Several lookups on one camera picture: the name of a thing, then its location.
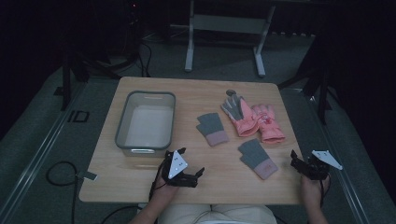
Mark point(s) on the person's beige trousers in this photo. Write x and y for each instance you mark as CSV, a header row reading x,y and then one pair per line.
x,y
218,214

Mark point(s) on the small grey tag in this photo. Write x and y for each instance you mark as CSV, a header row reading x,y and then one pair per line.
x,y
88,176

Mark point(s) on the person's right hand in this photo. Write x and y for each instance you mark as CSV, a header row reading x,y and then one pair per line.
x,y
313,191

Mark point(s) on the black metal stand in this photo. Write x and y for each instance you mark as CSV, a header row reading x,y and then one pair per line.
x,y
67,84
320,87

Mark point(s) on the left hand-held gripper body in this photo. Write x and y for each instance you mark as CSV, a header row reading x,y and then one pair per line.
x,y
176,165

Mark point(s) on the clear grey-rimmed plastic bin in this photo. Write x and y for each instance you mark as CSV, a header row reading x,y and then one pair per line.
x,y
146,123

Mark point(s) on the white metal desk frame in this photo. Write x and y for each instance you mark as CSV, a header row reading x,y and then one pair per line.
x,y
229,23

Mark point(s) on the grey pink sock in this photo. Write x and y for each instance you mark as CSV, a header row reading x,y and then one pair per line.
x,y
257,157

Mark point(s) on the pink glove grey palm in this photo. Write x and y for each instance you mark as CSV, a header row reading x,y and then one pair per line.
x,y
241,113

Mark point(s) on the person's left hand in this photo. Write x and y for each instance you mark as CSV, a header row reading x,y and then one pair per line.
x,y
165,190

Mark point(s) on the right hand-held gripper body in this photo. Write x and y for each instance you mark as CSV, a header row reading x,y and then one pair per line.
x,y
317,163

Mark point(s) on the pink glove with print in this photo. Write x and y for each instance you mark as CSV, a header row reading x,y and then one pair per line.
x,y
267,124

